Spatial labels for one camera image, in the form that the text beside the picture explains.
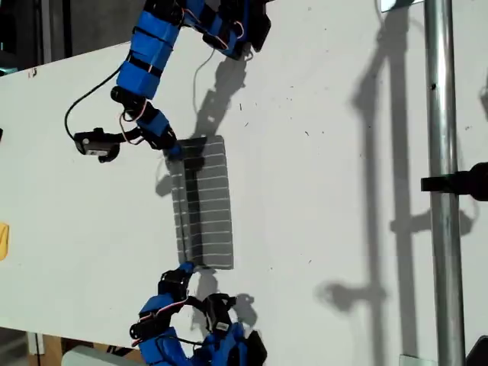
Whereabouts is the grey striped towel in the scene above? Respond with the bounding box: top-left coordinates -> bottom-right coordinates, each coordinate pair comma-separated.
165,133 -> 236,271

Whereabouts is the white container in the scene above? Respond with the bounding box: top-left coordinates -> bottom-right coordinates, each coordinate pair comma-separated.
60,345 -> 143,366

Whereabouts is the wooden table leg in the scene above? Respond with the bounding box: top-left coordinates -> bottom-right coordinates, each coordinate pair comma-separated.
41,334 -> 64,358

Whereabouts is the white table leg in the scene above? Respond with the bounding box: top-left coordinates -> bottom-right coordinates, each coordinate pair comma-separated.
25,331 -> 45,356

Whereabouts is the grey vertical bar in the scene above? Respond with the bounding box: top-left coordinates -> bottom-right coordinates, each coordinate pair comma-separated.
40,0 -> 53,64

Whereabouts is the yellow object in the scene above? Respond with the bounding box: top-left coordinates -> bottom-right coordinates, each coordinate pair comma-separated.
0,220 -> 11,262

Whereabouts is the pale flat plate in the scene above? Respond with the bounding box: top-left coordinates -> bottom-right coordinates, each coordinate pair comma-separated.
398,353 -> 438,366

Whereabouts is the black clamp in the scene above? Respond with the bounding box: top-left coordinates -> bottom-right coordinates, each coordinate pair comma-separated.
420,162 -> 488,202

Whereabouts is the black round object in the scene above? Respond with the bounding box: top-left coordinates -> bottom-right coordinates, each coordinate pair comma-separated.
465,334 -> 488,366

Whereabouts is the black camera box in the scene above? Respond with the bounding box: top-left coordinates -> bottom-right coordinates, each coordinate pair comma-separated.
204,292 -> 238,333
73,127 -> 122,164

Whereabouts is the black camera cable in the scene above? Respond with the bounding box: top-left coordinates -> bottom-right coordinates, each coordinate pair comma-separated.
163,334 -> 207,348
63,56 -> 133,140

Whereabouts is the steel post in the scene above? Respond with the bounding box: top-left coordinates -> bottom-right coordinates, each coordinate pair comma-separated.
422,0 -> 468,366

